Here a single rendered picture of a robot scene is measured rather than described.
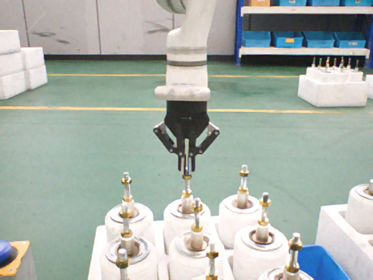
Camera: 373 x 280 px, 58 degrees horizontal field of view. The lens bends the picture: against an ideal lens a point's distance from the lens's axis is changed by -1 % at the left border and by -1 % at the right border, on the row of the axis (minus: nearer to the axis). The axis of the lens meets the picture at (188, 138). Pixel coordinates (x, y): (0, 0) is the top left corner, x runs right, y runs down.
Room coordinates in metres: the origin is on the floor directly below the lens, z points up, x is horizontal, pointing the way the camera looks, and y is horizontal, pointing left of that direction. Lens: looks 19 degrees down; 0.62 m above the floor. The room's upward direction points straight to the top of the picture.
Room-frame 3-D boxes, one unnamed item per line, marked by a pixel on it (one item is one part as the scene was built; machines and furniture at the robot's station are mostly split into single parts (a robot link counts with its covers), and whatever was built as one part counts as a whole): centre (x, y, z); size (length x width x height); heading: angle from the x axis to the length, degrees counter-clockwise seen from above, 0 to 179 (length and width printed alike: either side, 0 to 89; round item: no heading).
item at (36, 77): (3.36, 1.68, 0.09); 0.39 x 0.39 x 0.18; 0
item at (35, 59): (3.36, 1.69, 0.27); 0.39 x 0.39 x 0.18; 88
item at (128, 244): (0.48, 0.10, 0.26); 0.02 x 0.02 x 0.03
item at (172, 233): (0.61, 0.00, 0.16); 0.10 x 0.10 x 0.18
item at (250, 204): (0.63, -0.11, 0.25); 0.08 x 0.08 x 0.01
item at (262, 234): (0.51, -0.13, 0.26); 0.02 x 0.02 x 0.03
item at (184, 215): (0.61, 0.00, 0.25); 0.08 x 0.08 x 0.01
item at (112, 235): (0.59, 0.12, 0.16); 0.10 x 0.10 x 0.18
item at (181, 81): (0.59, 0.01, 0.52); 0.11 x 0.09 x 0.06; 173
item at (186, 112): (0.61, 0.00, 0.45); 0.08 x 0.08 x 0.09
